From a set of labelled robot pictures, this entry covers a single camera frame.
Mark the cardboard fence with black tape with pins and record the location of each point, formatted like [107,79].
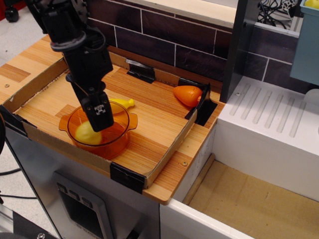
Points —
[162,147]

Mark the silver toy oven front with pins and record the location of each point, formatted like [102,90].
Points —
[82,203]

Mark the yellow toy potato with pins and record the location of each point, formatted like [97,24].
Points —
[86,135]

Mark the teal plastic bin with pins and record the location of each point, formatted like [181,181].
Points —
[305,66]

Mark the yellow toy banana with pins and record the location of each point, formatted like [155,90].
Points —
[118,105]

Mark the dark grey vertical post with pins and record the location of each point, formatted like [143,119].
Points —
[246,16]

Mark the yellow toy in bin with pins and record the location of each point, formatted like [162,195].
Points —
[312,4]

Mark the orange toy carrot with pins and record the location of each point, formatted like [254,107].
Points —
[188,95]

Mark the orange transparent plastic pot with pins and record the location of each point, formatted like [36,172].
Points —
[109,139]

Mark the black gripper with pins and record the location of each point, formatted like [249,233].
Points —
[88,60]

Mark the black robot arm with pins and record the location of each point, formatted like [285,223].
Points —
[54,16]

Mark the white toy sink unit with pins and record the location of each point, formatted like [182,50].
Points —
[257,175]

